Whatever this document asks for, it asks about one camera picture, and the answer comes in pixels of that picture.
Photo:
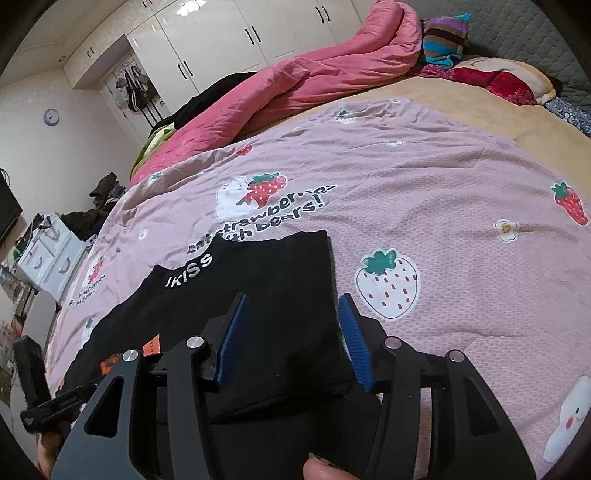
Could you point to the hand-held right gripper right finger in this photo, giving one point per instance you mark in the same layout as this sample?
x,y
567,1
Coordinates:
x,y
355,346

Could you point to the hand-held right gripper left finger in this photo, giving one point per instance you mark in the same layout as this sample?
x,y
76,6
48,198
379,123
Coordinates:
x,y
233,341

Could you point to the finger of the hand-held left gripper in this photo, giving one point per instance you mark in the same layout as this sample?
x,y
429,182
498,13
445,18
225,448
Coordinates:
x,y
60,401

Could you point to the black printed garment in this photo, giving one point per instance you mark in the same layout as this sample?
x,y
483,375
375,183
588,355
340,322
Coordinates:
x,y
277,300

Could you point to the dark clothes pile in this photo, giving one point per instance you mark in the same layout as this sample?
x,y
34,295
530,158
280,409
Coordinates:
x,y
101,189

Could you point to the black clothes heap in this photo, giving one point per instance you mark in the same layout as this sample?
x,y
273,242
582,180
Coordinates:
x,y
212,94

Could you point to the person's left hand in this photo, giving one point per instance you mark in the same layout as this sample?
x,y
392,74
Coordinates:
x,y
48,454

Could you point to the person's right hand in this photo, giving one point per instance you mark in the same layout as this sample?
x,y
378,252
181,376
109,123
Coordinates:
x,y
323,470

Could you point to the white drawer cabinet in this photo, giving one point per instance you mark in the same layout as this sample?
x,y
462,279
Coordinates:
x,y
51,258

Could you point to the pink strawberry print blanket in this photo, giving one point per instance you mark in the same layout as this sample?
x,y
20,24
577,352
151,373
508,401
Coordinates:
x,y
415,207

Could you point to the black television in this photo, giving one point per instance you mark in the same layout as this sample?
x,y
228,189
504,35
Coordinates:
x,y
7,207

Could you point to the green blanket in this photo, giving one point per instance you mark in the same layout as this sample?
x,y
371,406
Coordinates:
x,y
152,147

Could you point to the tan bed sheet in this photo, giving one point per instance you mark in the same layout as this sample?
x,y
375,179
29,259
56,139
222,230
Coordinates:
x,y
461,115

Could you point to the hanging dark bags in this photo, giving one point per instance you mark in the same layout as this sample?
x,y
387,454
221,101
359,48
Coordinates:
x,y
136,90

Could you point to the pink duvet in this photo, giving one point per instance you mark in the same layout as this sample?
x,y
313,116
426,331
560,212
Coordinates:
x,y
323,78

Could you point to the red floral cream pillow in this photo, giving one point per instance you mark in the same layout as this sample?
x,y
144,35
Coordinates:
x,y
508,85

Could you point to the white wardrobe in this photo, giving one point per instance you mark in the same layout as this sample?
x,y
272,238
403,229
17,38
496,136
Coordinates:
x,y
221,32

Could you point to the blue patterned cloth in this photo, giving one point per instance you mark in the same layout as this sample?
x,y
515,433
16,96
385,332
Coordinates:
x,y
570,115

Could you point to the striped colourful pillow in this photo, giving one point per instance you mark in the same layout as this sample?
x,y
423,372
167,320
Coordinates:
x,y
445,41

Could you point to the grey quilted headboard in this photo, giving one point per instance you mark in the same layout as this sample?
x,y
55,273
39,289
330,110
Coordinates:
x,y
531,37

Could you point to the round wall clock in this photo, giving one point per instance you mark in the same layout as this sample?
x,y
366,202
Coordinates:
x,y
51,117

